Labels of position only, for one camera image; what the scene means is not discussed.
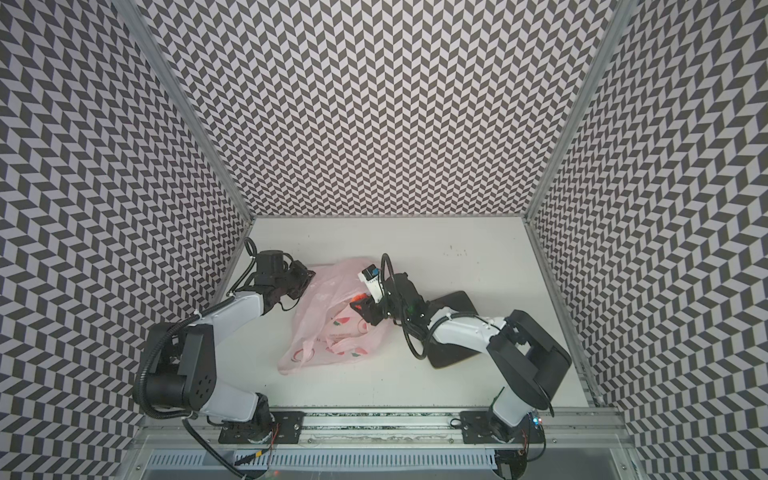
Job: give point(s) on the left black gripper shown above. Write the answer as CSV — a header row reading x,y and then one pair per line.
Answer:
x,y
306,276

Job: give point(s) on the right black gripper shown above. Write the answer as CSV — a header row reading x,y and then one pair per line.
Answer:
x,y
372,303

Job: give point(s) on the pink plastic bag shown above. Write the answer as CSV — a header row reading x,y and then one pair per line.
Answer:
x,y
325,328

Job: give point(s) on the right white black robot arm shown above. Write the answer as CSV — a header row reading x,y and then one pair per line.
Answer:
x,y
532,363

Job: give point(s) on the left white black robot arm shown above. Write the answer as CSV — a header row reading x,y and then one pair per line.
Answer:
x,y
177,376

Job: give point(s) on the black square plate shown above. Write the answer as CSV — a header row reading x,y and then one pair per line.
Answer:
x,y
461,336

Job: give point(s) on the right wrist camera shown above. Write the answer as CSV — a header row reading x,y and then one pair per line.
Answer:
x,y
371,278

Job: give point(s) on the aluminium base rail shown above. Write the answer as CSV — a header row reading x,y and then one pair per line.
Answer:
x,y
443,427

